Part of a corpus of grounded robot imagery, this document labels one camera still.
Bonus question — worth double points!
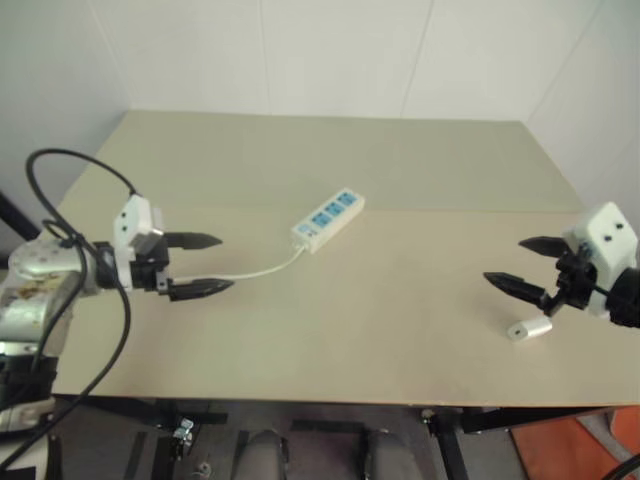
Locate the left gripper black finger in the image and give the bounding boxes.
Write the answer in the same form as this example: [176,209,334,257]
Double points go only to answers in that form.
[164,230,223,252]
[167,278,237,303]

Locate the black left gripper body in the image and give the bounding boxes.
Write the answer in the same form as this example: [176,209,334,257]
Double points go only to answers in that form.
[128,237,175,299]

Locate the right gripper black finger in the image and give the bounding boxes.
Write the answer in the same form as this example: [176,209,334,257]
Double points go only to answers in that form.
[482,271,546,308]
[517,235,570,259]

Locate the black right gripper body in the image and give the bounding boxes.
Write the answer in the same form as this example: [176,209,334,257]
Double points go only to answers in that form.
[539,243,602,320]

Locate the white plug adapter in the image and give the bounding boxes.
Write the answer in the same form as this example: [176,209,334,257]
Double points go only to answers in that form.
[505,314,554,343]

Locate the white power strip blue sockets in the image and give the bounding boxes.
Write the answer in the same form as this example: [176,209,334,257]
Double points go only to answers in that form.
[290,187,367,254]

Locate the black diagonal bar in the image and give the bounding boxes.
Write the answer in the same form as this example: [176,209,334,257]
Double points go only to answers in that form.
[0,191,42,242]

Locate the silver table clamp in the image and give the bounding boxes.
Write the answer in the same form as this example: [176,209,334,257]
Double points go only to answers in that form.
[171,416,196,452]

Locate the dark grey rounded shape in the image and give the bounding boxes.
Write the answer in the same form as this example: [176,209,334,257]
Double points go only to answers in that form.
[237,428,291,480]

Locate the white power strip cord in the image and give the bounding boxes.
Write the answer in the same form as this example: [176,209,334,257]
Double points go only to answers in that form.
[172,243,308,287]

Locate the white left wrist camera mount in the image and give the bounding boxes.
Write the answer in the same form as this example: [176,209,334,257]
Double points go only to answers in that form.
[111,194,165,292]

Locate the black metal table frame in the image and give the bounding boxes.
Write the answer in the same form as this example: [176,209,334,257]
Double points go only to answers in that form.
[49,396,619,480]

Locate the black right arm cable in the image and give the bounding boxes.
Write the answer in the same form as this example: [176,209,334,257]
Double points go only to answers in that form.
[606,451,640,480]

